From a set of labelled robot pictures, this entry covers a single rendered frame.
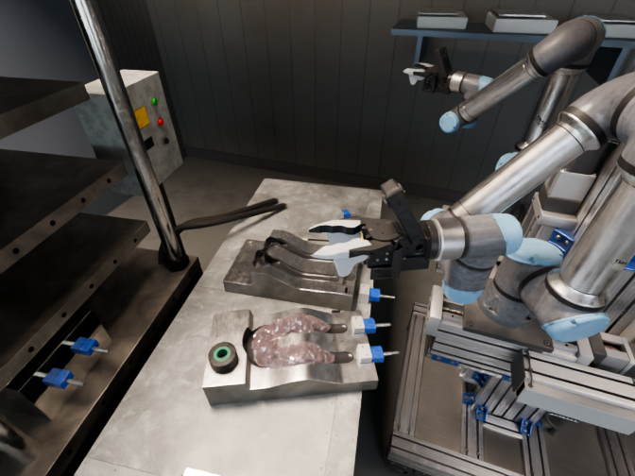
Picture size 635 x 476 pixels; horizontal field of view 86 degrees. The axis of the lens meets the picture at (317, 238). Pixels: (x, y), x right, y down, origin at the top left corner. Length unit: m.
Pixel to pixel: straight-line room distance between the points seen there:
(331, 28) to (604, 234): 2.73
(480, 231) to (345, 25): 2.69
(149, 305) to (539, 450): 1.69
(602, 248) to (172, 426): 1.11
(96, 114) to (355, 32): 2.20
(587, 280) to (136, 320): 1.35
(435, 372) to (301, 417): 0.98
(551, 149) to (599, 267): 0.24
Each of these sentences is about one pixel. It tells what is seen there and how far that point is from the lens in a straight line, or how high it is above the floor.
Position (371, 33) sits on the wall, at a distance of 3.13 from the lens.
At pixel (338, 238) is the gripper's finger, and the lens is 0.63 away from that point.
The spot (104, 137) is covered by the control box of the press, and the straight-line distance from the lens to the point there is 1.51.
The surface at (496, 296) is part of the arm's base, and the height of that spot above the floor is 1.11.
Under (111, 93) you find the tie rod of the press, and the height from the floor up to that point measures 1.51.
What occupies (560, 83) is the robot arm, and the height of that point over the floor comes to 1.51.
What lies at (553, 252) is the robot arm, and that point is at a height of 1.27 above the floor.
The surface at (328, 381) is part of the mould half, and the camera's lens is 1.08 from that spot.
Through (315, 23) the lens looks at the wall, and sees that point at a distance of 3.25.
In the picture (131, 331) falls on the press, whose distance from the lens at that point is 1.43.
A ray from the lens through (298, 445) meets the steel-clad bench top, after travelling 1.08.
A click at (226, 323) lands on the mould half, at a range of 1.17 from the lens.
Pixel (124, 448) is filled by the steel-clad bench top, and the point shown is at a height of 0.80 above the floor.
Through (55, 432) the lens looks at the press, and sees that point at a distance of 1.34.
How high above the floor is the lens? 1.82
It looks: 39 degrees down
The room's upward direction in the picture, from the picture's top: straight up
